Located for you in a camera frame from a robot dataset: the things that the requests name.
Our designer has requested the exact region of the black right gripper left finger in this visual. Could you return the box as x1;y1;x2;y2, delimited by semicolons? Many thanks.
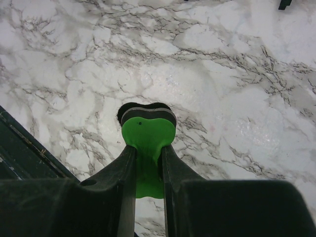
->
0;146;136;237

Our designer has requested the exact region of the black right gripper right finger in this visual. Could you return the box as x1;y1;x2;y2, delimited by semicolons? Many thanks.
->
161;146;316;237

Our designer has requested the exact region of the green whiteboard eraser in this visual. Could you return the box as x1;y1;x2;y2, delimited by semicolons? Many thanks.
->
117;102;177;199

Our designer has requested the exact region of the black wire whiteboard stand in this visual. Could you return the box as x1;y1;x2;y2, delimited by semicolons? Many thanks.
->
278;0;292;10

